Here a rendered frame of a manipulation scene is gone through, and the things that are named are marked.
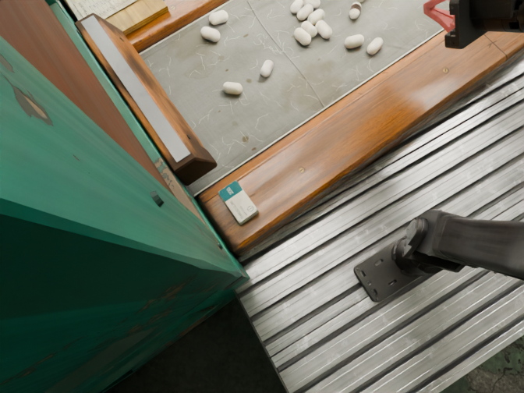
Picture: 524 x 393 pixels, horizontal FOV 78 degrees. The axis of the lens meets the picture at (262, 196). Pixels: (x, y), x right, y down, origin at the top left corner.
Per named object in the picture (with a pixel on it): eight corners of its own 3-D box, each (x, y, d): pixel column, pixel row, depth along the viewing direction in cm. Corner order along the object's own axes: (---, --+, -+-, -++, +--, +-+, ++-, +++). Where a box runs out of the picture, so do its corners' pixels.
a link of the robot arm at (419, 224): (420, 214, 46) (413, 253, 45) (483, 231, 45) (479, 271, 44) (402, 221, 52) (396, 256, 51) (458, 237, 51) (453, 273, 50)
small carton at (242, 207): (258, 213, 51) (258, 210, 49) (240, 225, 50) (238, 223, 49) (237, 182, 52) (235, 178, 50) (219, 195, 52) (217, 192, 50)
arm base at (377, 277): (363, 265, 50) (390, 307, 48) (467, 202, 52) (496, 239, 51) (351, 267, 58) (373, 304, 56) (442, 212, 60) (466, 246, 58)
